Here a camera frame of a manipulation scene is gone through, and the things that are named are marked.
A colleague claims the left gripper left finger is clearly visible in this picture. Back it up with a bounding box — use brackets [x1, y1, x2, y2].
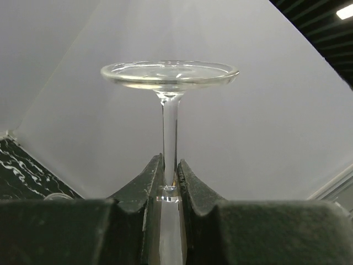
[1, 155, 163, 264]

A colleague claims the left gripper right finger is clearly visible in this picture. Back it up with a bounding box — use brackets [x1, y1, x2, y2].
[177, 161, 352, 264]

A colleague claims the clear wine glass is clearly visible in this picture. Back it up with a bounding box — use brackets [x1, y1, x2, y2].
[101, 60, 239, 264]
[44, 193, 72, 200]

